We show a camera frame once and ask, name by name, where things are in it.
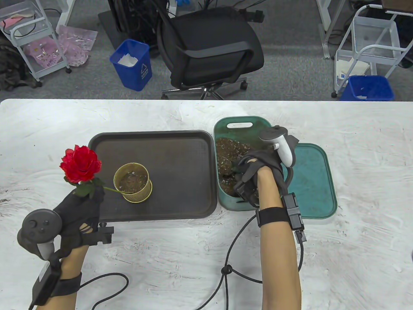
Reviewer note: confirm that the person's right hand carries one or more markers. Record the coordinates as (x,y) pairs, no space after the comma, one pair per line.
(261,158)

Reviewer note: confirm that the person's left hand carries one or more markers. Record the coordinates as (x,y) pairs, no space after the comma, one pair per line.
(79,213)

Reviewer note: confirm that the brown potting mix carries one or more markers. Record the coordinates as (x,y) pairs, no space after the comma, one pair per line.
(226,151)
(132,182)

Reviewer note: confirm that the red artificial rose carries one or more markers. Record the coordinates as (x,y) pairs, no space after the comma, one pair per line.
(80,163)

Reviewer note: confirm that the teal plastic lid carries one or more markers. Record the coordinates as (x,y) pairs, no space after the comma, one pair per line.
(316,180)

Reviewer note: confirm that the person's right forearm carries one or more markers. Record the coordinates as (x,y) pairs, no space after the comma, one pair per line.
(279,258)

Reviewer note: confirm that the person's left forearm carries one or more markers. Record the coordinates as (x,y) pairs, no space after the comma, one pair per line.
(74,260)

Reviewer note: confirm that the grey and white hand controller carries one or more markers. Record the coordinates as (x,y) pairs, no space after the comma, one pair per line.
(284,148)

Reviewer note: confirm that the teal plastic storage box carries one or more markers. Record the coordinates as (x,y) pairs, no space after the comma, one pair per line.
(238,132)

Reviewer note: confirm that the gold ribbed flower pot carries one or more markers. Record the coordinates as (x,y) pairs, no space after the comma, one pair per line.
(135,197)

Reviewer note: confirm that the brown plastic tray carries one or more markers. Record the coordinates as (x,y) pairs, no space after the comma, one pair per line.
(180,161)

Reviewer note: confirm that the white box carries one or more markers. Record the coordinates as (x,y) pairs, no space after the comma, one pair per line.
(353,69)

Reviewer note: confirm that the black office chair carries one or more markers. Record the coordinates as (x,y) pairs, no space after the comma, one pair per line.
(209,38)

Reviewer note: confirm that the plain blue bin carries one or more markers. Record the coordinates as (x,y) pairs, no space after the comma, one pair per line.
(371,87)

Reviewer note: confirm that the white desk leg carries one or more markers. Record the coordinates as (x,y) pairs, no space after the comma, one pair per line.
(67,13)
(327,29)

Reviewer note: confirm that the blue bin with white symbol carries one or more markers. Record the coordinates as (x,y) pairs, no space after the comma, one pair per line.
(132,77)

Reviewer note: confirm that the dark fabric bag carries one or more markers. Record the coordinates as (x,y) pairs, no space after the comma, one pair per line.
(13,67)

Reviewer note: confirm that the crumpled white paper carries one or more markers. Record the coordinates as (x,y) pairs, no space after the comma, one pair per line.
(127,60)

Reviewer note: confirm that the pink plastic bag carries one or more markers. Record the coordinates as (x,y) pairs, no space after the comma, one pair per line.
(45,53)
(75,42)

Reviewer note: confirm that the white mesh rolling cart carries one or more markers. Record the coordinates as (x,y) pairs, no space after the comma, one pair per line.
(395,35)

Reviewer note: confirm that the black computer tower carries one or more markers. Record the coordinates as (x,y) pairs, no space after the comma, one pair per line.
(135,19)

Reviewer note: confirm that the brown cardboard box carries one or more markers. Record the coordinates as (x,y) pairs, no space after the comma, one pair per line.
(397,5)

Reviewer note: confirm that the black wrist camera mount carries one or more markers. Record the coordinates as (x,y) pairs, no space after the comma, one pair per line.
(295,210)

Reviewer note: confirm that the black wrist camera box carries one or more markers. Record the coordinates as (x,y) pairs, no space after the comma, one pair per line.
(45,285)

